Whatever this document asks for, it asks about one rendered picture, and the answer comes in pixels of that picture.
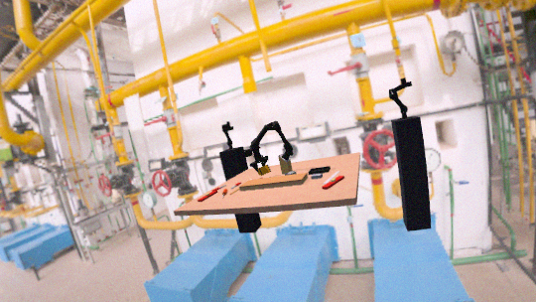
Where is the red flat bar with yellow center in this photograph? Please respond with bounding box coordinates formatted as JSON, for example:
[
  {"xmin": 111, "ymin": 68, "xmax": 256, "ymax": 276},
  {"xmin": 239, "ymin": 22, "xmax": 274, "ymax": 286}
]
[
  {"xmin": 198, "ymin": 191, "xmax": 217, "ymax": 202},
  {"xmin": 322, "ymin": 176, "xmax": 344, "ymax": 189}
]

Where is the tan panel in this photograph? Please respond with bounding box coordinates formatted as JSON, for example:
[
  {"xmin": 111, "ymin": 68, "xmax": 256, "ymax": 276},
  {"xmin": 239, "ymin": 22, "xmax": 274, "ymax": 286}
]
[{"xmin": 239, "ymin": 173, "xmax": 309, "ymax": 192}]

